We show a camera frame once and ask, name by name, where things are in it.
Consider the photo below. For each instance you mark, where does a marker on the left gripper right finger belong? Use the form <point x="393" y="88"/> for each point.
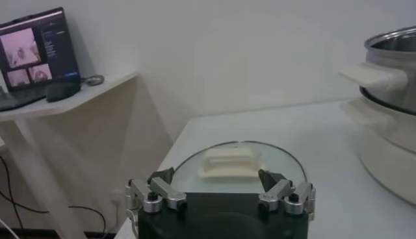
<point x="279" y="191"/>

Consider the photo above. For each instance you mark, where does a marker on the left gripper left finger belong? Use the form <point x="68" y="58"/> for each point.
<point x="162" y="191"/>

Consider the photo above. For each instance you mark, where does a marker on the stainless steel steamer basket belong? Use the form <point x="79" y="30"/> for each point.
<point x="386" y="81"/>

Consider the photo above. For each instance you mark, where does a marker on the black computer mouse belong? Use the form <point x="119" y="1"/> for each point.
<point x="63" y="91"/>

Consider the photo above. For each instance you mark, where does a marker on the white side table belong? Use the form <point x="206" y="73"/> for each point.
<point x="48" y="107"/>

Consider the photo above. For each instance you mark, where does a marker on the black laptop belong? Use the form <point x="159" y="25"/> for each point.
<point x="42" y="48"/>

